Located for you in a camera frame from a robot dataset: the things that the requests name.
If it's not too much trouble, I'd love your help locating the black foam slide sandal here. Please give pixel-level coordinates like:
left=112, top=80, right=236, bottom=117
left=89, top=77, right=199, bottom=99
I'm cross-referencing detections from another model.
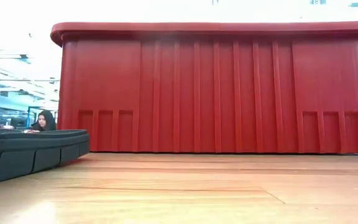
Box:
left=0, top=63, right=91, bottom=188

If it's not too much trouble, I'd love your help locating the red plastic bin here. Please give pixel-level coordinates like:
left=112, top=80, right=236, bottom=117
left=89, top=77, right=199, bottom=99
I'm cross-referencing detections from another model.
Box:
left=50, top=21, right=358, bottom=155

